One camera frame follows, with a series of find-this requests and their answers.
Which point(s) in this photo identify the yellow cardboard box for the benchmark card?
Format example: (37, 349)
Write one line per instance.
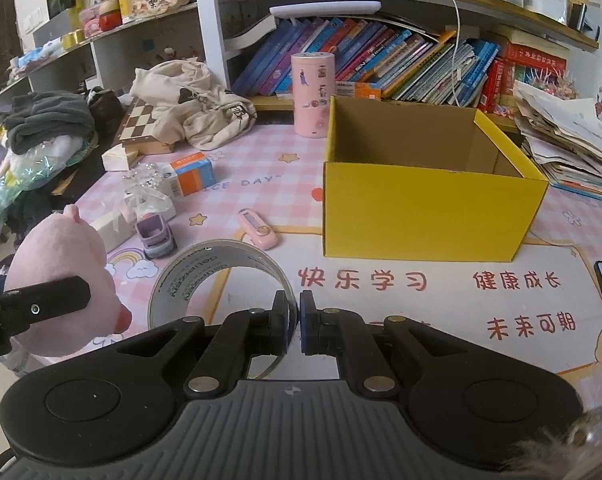
(421, 210)

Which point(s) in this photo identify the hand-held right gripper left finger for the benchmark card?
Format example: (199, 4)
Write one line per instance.
(281, 325)

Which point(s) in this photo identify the row of colourful books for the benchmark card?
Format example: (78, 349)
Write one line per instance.
(381, 55)

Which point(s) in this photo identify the pink checked desk mat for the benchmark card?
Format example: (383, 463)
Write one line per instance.
(281, 185)

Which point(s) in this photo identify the red jar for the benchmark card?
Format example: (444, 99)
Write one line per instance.
(110, 19)

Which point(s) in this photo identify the beige cloth bag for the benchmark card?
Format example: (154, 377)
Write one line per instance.
(196, 100)

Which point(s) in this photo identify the wooden chessboard box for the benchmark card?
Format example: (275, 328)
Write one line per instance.
(136, 127)

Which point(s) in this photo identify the beaded hair ornament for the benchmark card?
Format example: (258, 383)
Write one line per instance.
(143, 178)

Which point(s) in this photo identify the white wooden bookshelf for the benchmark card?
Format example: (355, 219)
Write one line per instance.
(216, 35)

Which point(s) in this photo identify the orange white small box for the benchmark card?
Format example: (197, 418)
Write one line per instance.
(366, 92)

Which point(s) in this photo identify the stack of papers and booklets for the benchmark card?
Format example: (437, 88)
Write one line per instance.
(566, 145)

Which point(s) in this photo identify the gold ribbon roll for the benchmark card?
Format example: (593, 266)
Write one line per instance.
(73, 39)

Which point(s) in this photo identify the pink plush toy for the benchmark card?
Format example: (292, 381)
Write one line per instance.
(66, 250)

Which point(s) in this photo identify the grey folded garment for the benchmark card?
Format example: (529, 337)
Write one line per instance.
(46, 115)

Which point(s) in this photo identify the iridescent plastic wrap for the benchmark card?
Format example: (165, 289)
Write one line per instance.
(26, 170)

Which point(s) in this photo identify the red thick dictionary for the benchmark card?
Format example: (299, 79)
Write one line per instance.
(531, 67)

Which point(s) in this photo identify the pink stickered cylinder container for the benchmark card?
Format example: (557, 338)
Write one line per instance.
(311, 95)

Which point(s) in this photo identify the dark brown bag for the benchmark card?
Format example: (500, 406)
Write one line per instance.
(103, 107)

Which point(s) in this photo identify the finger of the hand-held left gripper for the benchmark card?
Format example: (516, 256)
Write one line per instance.
(41, 300)

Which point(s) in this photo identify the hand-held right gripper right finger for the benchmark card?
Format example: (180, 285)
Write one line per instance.
(308, 322)

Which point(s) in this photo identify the purple toy truck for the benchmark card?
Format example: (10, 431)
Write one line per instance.
(155, 235)

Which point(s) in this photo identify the black stand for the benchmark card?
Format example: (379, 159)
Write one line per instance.
(583, 22)

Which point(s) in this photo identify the pink utility knife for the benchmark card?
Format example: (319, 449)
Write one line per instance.
(258, 228)

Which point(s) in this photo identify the white desk lamp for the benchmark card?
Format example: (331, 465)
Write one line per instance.
(251, 32)

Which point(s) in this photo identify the orange blue toothpaste box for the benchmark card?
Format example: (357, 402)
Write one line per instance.
(196, 175)

